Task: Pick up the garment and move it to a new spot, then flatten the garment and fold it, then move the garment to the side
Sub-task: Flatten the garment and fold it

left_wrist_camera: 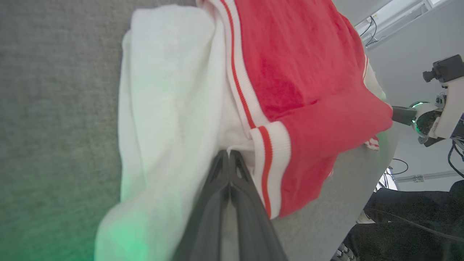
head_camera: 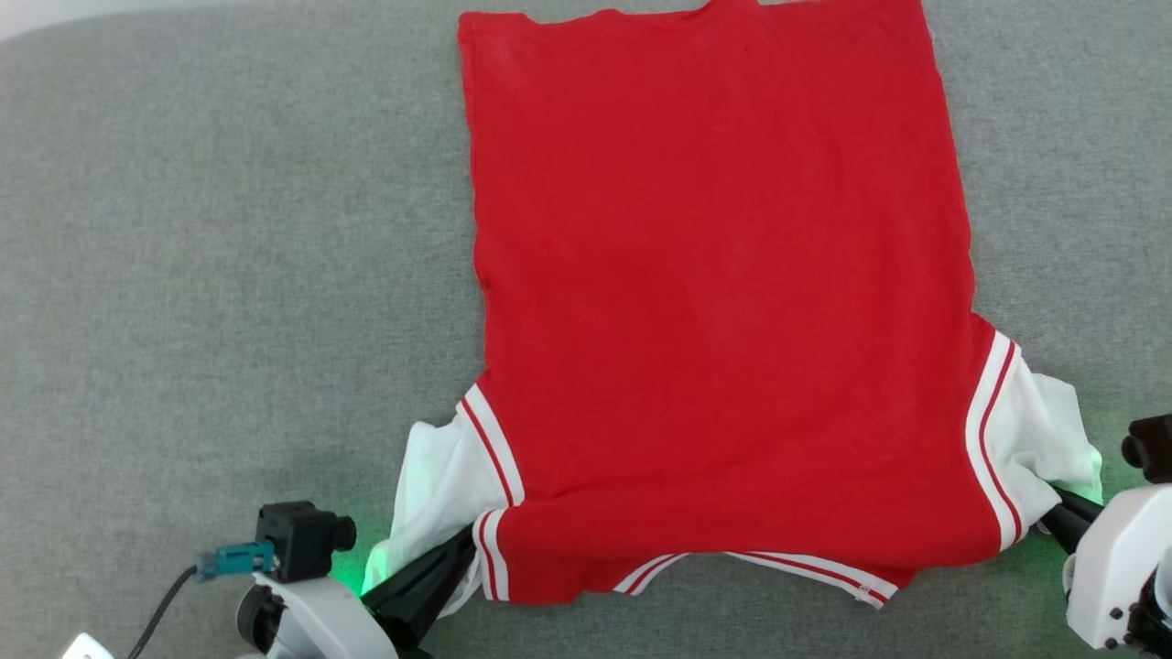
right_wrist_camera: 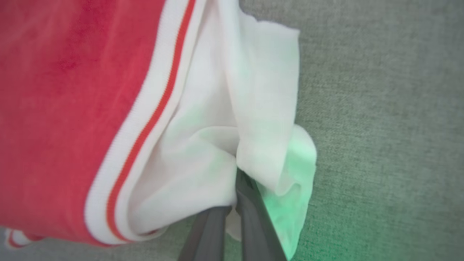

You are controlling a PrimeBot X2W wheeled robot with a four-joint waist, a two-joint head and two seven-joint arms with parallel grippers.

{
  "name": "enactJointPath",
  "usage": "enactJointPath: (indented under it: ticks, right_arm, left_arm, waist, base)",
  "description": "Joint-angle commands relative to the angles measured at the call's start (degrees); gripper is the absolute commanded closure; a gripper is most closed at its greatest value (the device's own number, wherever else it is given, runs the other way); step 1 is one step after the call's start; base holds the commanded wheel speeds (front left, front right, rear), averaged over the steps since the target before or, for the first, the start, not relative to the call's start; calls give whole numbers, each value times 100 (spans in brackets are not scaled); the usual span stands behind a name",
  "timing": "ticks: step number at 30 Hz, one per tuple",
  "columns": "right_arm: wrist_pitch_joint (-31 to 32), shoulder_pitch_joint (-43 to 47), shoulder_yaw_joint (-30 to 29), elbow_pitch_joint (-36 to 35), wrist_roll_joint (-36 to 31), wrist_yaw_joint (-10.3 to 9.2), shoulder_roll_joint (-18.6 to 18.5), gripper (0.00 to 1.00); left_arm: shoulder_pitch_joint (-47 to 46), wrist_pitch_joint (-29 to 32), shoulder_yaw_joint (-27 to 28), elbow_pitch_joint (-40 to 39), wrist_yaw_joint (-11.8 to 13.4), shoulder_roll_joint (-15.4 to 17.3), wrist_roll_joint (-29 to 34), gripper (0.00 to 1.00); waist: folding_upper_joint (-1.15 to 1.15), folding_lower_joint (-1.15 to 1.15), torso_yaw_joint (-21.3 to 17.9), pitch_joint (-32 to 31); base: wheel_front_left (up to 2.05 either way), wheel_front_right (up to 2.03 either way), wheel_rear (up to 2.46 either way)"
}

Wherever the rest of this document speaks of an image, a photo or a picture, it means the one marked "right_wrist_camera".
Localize grey fabric sofa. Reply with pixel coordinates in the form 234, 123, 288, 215
0, 0, 464, 261

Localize red white striped garment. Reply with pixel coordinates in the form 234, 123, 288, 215
0, 0, 318, 260

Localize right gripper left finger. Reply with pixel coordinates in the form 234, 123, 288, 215
178, 206, 232, 261

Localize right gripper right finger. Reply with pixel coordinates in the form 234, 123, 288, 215
235, 169, 289, 261

